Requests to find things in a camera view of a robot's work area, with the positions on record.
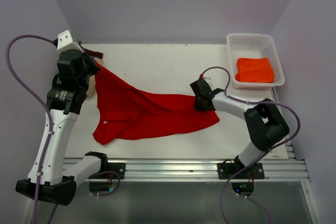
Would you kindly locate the aluminium mounting rail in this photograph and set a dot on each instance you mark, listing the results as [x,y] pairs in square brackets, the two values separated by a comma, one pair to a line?
[206,170]

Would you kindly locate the folded orange t shirt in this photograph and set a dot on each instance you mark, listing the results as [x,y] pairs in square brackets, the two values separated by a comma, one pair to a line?
[254,70]

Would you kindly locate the red t shirt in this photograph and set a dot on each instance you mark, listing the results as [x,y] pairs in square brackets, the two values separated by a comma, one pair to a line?
[131,114]

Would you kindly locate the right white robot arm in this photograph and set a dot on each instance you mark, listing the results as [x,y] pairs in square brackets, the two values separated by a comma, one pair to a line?
[265,124]

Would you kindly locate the folded maroon t shirt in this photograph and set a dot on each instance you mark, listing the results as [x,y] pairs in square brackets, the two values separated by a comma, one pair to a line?
[94,54]

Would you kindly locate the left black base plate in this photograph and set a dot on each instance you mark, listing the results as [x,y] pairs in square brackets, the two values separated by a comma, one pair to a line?
[116,170]

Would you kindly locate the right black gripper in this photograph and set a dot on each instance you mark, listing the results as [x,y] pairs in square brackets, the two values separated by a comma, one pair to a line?
[197,107]

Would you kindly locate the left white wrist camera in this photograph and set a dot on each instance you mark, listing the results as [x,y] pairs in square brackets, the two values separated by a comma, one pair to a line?
[65,41]

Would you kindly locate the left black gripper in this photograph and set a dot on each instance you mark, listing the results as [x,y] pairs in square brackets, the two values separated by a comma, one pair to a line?
[94,67]

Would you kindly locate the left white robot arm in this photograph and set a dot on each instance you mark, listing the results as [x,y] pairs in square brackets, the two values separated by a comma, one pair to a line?
[47,181]

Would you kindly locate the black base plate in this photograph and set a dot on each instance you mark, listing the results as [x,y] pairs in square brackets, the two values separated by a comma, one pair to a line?
[116,170]
[227,168]

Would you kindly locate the white plastic basket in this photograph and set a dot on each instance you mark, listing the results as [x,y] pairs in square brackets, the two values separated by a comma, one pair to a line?
[254,46]

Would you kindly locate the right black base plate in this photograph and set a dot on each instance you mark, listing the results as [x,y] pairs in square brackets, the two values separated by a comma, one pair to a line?
[227,168]

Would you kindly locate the folded beige t shirt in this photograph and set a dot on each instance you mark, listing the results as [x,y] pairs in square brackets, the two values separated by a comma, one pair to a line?
[92,81]

